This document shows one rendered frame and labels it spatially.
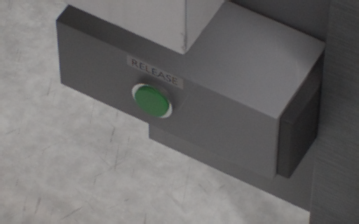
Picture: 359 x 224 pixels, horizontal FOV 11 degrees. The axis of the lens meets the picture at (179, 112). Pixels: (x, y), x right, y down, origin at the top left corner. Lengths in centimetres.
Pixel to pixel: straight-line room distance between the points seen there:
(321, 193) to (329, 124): 9
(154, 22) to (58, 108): 168
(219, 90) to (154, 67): 6
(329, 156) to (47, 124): 144
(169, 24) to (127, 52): 21
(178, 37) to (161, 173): 160
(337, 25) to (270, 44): 10
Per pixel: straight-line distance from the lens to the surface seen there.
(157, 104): 150
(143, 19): 129
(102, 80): 153
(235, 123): 148
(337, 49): 142
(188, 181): 287
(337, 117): 149
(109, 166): 288
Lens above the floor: 233
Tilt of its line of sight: 52 degrees down
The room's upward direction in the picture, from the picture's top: straight up
